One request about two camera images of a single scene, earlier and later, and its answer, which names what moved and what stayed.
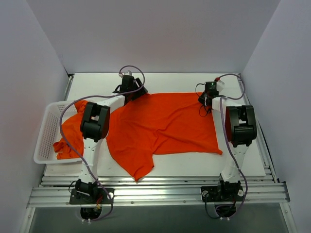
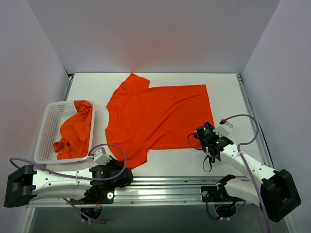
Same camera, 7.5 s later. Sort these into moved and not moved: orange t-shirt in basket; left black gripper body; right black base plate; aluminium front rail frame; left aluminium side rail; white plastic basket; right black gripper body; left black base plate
Moved: left black gripper body; right black gripper body
Not moved: orange t-shirt in basket; left black base plate; aluminium front rail frame; right black base plate; left aluminium side rail; white plastic basket
